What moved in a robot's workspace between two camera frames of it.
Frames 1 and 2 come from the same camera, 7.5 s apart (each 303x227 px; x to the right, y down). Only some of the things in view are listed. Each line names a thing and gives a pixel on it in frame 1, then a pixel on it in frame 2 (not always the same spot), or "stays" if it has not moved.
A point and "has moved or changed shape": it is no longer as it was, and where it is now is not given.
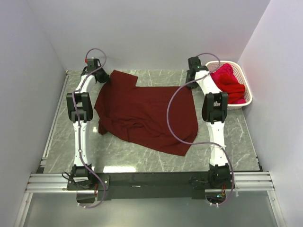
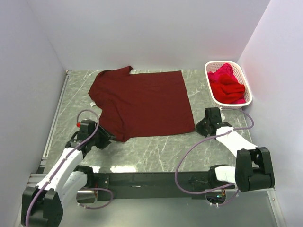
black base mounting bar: x=149 y=186 stays
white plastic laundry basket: x=211 y=65 stays
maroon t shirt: x=138 y=114 has moved or changed shape
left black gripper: x=103 y=76 -> x=104 y=137
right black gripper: x=191 y=82 -> x=202 y=126
